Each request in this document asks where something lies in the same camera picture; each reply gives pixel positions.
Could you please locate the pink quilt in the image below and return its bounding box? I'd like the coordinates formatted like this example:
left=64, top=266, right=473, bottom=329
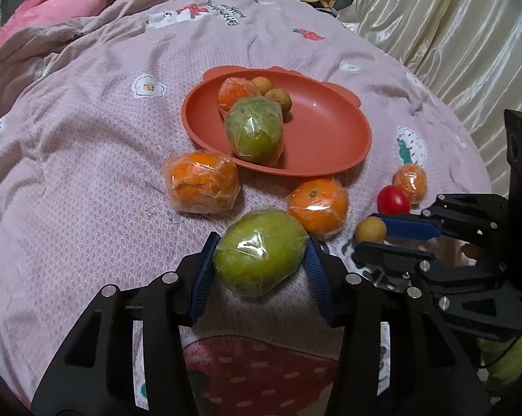
left=0, top=0, right=146, bottom=66

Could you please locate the shiny cream curtain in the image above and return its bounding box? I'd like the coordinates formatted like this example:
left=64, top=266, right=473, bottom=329
left=336, top=0, right=522, bottom=191

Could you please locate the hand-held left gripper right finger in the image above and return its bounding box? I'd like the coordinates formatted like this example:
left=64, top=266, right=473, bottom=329
left=303, top=240, right=491, bottom=416

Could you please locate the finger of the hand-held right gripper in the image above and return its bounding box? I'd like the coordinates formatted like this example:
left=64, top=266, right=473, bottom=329
left=353, top=243, right=504, bottom=294
left=368, top=193, right=511, bottom=243

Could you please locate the plastic-wrapped orange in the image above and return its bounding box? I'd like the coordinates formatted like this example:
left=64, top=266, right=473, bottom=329
left=218, top=77, right=264, bottom=118
left=393, top=164, right=428, bottom=204
left=162, top=151, right=241, bottom=214
left=287, top=177, right=349, bottom=241

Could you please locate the person's right hand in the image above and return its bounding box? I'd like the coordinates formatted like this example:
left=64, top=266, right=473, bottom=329
left=458, top=243, right=485, bottom=267

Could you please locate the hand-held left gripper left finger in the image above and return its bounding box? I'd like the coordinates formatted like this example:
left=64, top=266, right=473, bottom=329
left=31, top=232, right=222, bottom=416

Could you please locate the red tomato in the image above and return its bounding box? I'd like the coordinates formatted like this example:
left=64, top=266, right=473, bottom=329
left=377, top=185, right=411, bottom=216

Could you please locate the orange plastic plate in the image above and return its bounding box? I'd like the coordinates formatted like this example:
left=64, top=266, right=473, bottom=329
left=181, top=66, right=372, bottom=177

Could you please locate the plastic-wrapped green pear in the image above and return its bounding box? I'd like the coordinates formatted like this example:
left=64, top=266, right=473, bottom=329
left=212, top=206, right=310, bottom=299
left=224, top=97, right=284, bottom=166

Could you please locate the person's right forearm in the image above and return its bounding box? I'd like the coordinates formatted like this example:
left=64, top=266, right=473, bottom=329
left=478, top=325, right=522, bottom=386

